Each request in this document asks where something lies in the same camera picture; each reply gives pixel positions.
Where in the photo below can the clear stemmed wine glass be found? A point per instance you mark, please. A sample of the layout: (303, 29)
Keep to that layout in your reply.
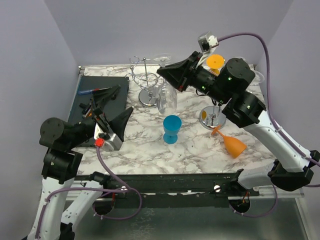
(165, 95)

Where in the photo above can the blue plastic goblet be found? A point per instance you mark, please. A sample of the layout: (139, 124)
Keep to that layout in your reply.
(171, 125)

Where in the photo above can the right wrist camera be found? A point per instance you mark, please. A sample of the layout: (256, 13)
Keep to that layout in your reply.
(208, 44)

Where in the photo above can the orange plastic goblet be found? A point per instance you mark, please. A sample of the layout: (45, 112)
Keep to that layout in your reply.
(234, 146)

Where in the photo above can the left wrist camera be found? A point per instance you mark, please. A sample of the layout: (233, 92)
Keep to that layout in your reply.
(106, 139)

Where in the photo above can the scrolled chrome glass rack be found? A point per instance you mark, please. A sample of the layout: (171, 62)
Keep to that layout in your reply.
(211, 117)

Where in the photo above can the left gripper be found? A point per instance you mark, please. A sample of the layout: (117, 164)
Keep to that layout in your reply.
(119, 124)

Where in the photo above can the dark tool mat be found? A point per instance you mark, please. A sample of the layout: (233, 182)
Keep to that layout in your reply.
(112, 109)

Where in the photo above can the black orange hammer tool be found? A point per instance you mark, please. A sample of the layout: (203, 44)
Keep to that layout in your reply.
(86, 110)

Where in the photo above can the blue handled screwdriver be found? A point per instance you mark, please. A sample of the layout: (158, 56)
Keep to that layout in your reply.
(90, 91)

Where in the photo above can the yellow plastic goblet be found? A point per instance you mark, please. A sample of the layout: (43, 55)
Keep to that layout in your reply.
(215, 62)

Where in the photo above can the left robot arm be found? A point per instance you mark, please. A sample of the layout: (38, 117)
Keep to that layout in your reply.
(61, 163)

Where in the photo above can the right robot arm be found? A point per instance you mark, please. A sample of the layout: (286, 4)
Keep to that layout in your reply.
(292, 168)

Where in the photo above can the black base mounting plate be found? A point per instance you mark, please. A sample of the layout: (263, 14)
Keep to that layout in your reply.
(181, 190)

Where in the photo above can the aluminium rail frame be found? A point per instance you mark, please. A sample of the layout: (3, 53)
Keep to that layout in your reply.
(146, 120)

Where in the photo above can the clear ribbed wine glass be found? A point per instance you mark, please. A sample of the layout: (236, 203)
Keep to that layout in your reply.
(258, 79)

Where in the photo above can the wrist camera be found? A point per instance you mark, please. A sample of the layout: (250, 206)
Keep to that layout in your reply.
(208, 44)
(106, 139)

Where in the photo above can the round chrome glass rack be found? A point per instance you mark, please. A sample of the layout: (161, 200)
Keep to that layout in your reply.
(145, 79)

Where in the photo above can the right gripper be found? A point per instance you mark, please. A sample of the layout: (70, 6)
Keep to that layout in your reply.
(180, 74)

